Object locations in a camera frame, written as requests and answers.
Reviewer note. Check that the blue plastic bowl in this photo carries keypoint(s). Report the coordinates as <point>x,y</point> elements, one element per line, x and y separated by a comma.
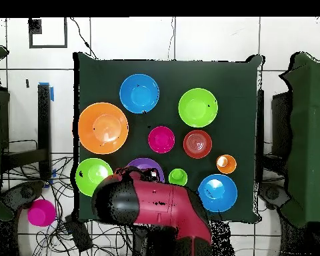
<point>139,93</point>
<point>218,192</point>

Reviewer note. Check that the black power strip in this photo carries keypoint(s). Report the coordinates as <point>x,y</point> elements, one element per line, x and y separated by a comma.
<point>78,234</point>

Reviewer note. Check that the dark square floor frame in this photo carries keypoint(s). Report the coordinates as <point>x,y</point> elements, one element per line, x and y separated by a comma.
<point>34,26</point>

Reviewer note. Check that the pink plastic bowl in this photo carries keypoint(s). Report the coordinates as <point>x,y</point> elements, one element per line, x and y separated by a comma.
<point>161,139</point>

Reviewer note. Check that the red plastic bowl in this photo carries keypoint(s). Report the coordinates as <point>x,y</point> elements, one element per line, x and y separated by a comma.
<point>197,144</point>

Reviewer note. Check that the green plastic cup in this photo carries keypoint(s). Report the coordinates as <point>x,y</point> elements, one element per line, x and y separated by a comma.
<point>178,177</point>

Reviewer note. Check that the black stand with blue tape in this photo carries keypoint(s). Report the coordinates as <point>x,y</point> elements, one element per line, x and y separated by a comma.
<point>44,120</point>

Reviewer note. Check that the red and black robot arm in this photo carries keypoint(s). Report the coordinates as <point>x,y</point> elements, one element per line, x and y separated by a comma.
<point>160,197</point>

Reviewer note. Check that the black box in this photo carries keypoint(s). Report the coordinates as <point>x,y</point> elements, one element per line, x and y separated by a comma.
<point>281,120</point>
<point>4,117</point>

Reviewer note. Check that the dark green tablecloth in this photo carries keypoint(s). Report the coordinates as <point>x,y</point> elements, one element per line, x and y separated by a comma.
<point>229,80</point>

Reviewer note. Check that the orange plastic cup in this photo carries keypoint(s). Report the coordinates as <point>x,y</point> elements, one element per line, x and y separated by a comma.
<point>226,165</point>

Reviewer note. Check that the large orange plastic bowl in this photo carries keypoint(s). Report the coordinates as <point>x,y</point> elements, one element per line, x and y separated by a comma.
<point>103,128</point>

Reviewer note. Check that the purple plastic bowl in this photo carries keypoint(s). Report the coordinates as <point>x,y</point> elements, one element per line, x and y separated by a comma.
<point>145,163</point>

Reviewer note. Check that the pink plastic cup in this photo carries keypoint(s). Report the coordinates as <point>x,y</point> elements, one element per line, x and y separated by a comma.
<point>41,212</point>

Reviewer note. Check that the green plastic bowl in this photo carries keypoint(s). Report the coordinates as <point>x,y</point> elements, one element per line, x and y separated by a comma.
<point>90,173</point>
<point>198,107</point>

